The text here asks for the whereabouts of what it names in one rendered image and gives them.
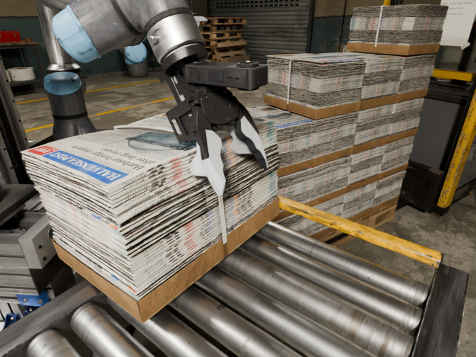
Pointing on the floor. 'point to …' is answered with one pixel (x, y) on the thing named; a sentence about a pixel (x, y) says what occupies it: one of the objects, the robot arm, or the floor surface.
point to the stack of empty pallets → (219, 32)
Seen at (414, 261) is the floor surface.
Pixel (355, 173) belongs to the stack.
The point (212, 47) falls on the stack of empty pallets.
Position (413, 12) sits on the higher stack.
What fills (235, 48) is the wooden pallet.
